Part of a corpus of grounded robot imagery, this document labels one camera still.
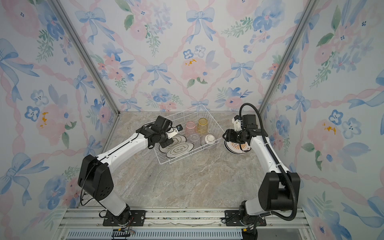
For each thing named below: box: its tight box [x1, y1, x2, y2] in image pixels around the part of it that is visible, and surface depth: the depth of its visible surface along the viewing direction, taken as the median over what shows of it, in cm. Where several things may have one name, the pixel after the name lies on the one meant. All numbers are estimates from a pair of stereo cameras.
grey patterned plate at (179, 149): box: [166, 142, 194, 158], surface depth 92 cm
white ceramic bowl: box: [205, 134, 216, 144], surface depth 98 cm
